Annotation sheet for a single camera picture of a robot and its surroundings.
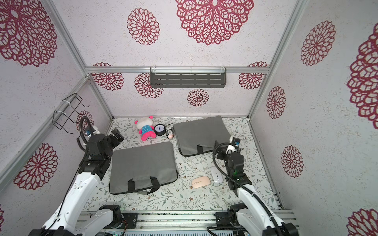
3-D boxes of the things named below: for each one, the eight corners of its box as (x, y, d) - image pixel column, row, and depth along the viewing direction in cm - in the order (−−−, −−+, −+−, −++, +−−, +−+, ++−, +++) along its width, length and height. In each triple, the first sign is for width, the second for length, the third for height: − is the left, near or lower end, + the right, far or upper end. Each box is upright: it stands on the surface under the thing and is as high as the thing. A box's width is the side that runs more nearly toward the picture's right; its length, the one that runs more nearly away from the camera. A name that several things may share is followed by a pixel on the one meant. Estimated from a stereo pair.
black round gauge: (154, 135, 111) (153, 132, 108) (156, 126, 116) (155, 124, 114) (165, 135, 111) (164, 132, 108) (166, 126, 116) (165, 124, 114)
